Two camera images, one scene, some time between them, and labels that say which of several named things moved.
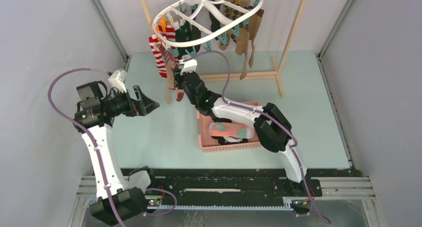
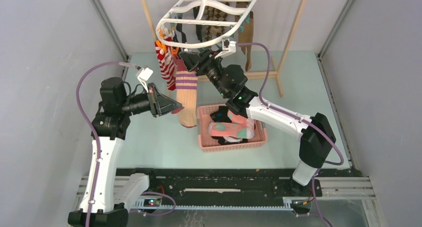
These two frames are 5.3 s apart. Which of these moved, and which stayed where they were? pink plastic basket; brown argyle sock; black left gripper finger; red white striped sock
Moved: brown argyle sock; black left gripper finger; red white striped sock
Stayed: pink plastic basket
